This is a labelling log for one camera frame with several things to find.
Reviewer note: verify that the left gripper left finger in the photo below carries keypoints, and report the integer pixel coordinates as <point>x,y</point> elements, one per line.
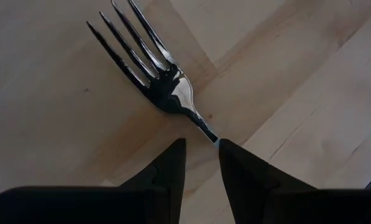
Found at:
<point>110,205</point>

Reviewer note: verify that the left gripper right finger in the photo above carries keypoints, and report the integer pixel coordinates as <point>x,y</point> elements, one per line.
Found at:
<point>266,199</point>

